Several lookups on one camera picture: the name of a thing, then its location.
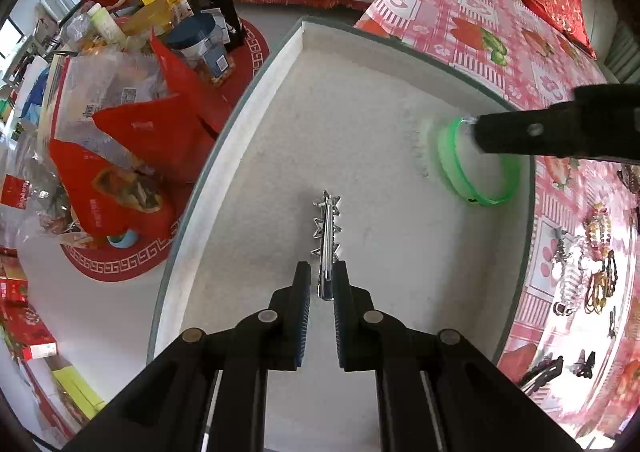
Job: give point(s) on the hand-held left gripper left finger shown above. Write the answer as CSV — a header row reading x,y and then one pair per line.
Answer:
x,y
302,314

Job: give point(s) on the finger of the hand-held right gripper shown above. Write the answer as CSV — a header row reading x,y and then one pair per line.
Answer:
x,y
550,132

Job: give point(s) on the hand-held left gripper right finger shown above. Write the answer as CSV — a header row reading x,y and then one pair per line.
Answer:
x,y
340,314

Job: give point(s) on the silver star hair clip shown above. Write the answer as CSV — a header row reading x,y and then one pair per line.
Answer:
x,y
326,242

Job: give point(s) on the green bangle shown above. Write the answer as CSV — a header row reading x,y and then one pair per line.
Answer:
x,y
450,167

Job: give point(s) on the white tray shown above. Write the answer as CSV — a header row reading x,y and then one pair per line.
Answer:
x,y
350,132

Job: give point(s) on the pink strawberry tablecloth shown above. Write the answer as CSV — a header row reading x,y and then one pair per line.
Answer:
x,y
475,32

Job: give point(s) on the clear claw hair clip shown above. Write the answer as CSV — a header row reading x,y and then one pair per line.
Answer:
x,y
567,277

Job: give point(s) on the small teal round object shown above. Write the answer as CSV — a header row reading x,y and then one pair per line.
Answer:
x,y
121,238

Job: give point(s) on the small black hair clip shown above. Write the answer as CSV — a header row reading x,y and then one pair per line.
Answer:
x,y
612,322

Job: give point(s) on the long black hair clip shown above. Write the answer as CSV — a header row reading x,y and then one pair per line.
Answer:
x,y
542,372

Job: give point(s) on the red plastic bag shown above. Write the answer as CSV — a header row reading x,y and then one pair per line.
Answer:
x,y
155,132

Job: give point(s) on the black claw hair clip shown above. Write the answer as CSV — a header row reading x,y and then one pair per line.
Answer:
x,y
582,364

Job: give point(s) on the yellow-green box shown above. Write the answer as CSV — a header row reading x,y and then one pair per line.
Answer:
x,y
77,389

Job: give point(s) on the red snack packet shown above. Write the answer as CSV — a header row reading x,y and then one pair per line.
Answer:
x,y
85,182

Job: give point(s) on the red gift bag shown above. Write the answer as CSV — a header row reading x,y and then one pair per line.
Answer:
x,y
185,87

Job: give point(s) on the red plastic bags pile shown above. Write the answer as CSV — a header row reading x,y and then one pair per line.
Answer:
x,y
250,47

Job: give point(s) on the stack of red boxes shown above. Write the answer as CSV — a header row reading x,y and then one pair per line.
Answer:
x,y
25,322

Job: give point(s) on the clear jar with blue lid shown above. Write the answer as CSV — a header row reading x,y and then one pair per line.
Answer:
x,y
195,37

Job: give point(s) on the clear plastic bag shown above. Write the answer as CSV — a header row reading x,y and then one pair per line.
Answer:
x,y
105,82

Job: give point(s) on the small red box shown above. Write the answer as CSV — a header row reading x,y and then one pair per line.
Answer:
x,y
14,192

